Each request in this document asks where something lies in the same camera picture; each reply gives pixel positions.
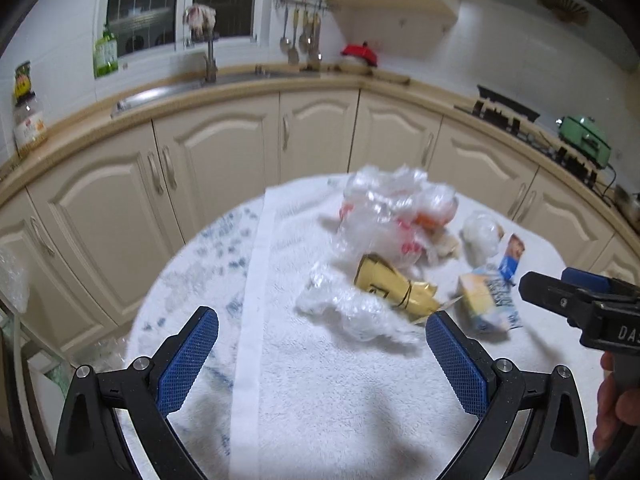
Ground small jar yellow label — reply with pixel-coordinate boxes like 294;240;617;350
13;61;35;106

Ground steel spatula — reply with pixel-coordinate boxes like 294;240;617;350
287;10;301;66

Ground translucent plastic bag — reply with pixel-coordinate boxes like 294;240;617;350
0;247;30;313

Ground blue yellow snack packet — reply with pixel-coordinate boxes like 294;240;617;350
457;266;523;336

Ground black induction cooker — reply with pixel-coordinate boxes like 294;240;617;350
476;84;542;123

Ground steel sink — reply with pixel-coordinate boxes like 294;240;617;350
110;69;323;118

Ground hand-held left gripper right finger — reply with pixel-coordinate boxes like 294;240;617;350
424;310;591;480

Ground person's right hand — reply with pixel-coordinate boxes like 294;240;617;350
594;350;640;456

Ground clear plastic wrap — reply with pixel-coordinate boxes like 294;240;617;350
295;269;426;346

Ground clear plastic bag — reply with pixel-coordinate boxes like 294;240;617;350
337;164;460;268

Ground black power cable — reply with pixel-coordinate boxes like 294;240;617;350
597;162;620;202

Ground blue snack wrapper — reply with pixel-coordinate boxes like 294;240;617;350
497;232;526;281

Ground blue-patterned white tablecloth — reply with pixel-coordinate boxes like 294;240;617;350
120;192;268;480

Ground kitchen window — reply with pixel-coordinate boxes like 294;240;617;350
97;0;261;58

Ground clear jar white label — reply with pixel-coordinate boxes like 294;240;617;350
12;95;49;157

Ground green dish soap bottle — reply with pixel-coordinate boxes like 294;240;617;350
93;24;120;79

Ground white terry towel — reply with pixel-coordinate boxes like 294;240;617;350
227;172;611;480

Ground black gas stove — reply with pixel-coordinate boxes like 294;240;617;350
454;101;613;196

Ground steel faucet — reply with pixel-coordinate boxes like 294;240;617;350
202;35;220;85

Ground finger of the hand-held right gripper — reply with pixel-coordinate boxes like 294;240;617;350
518;271;608;331
560;267;640;302

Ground steel pot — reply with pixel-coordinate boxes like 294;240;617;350
614;185;640;221

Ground cream base cabinets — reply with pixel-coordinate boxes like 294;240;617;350
0;87;640;361

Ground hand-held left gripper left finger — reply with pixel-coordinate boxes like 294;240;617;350
54;306;220;480

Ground brown food scrap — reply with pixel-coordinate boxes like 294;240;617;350
430;232;462;263

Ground steel spoon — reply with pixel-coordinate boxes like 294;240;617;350
307;12;323;63

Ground gold foil bag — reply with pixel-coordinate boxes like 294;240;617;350
354;253;443;322

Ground beige stone countertop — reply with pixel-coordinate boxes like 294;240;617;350
0;62;640;221

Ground green electric pot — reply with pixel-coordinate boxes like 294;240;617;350
556;115;613;170

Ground white crumpled plastic ball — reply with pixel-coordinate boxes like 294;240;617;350
460;211;505;266

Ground red pot lid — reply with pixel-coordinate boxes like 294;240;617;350
341;41;380;67

